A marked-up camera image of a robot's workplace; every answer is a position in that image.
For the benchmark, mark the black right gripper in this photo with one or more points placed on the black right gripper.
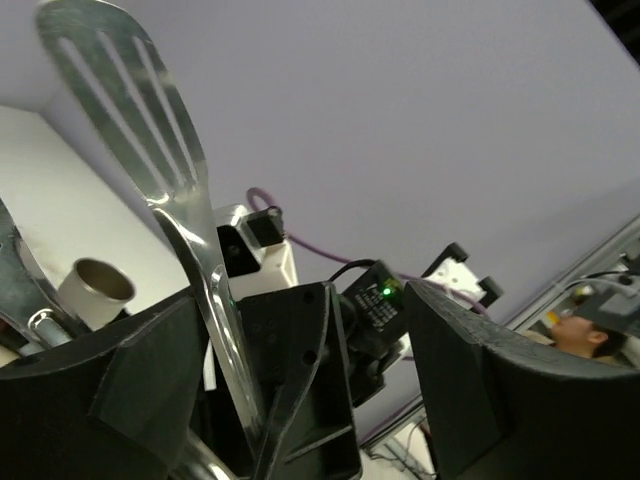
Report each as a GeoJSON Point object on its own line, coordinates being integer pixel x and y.
{"type": "Point", "coordinates": [297, 346]}

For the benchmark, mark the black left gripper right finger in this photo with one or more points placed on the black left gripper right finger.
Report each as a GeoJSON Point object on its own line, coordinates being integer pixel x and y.
{"type": "Point", "coordinates": [501, 406]}

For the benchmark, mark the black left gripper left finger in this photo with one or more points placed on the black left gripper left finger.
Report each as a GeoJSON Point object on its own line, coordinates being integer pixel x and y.
{"type": "Point", "coordinates": [115, 404]}

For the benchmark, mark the silver metal tongs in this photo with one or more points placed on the silver metal tongs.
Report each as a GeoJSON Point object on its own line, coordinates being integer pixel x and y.
{"type": "Point", "coordinates": [112, 67]}

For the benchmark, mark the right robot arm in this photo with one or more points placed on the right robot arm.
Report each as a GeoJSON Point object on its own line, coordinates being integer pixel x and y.
{"type": "Point", "coordinates": [375, 326]}

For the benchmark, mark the person's head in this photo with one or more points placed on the person's head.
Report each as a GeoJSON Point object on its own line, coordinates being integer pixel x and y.
{"type": "Point", "coordinates": [582, 337]}

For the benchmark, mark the metal cup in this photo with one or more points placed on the metal cup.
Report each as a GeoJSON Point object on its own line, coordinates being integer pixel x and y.
{"type": "Point", "coordinates": [96, 291]}

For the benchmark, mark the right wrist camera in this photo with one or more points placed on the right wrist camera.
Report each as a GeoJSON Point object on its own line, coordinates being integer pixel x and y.
{"type": "Point", "coordinates": [257, 254]}

